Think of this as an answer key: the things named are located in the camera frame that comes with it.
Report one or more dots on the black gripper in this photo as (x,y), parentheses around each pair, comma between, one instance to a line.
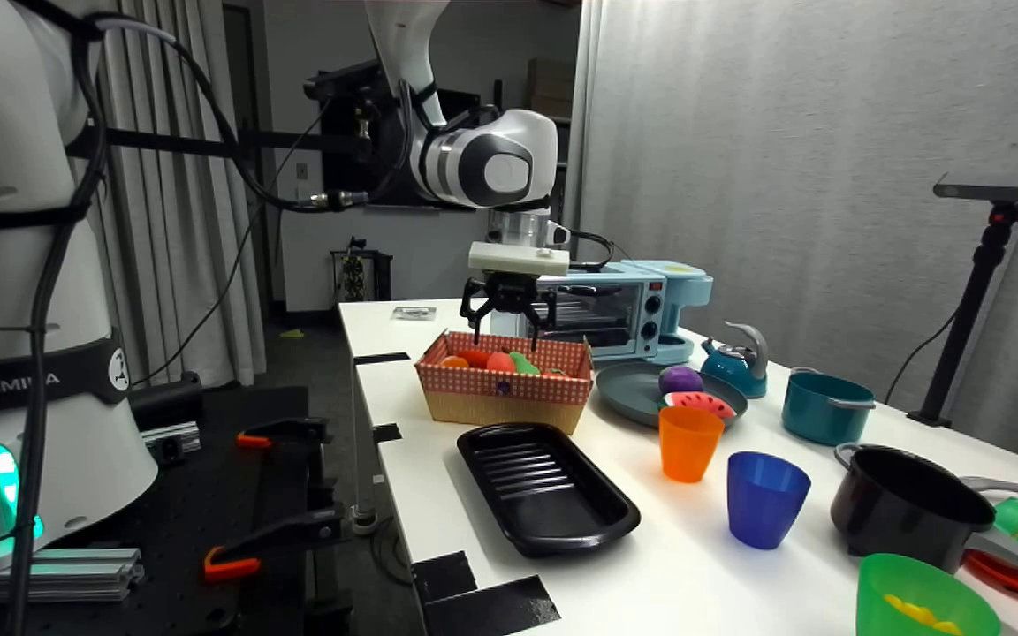
(518,290)

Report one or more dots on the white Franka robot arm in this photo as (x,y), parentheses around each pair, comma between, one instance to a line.
(17,179)

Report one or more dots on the orange plush toy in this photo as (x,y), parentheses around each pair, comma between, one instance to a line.
(453,362)

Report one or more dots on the red checkered basket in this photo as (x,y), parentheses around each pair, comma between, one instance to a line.
(504,398)

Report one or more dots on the light blue toy oven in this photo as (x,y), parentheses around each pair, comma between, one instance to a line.
(622,310)

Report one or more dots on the purple toy eggplant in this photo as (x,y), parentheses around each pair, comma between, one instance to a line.
(682,378)

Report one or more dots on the toy watermelon slice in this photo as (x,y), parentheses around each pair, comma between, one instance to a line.
(703,408)

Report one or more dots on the orange plastic cup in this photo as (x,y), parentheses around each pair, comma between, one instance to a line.
(687,448)

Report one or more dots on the teal toy kettle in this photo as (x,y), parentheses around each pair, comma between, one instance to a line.
(738,370)

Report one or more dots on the blue plastic cup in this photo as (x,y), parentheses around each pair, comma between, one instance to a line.
(764,507)

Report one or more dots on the teal toy pot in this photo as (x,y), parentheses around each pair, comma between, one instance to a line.
(827,410)

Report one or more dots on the black toy pot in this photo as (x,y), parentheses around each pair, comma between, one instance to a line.
(904,507)

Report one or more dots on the green plastic cup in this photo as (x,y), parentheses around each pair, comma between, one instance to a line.
(922,601)

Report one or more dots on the red toy utensil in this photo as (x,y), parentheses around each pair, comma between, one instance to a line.
(1010,581)

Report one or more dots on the grey-blue plate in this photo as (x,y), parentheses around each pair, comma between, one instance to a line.
(629,392)

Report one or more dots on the black plastic tray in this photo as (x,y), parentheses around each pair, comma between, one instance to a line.
(546,490)

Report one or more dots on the black tape patch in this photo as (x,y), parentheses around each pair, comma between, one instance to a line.
(487,594)

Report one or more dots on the grey curtain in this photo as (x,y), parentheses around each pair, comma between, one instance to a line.
(794,153)
(177,258)

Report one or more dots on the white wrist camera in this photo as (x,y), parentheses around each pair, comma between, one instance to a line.
(518,258)

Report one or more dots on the black camera tripod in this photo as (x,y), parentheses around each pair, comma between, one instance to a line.
(980,258)

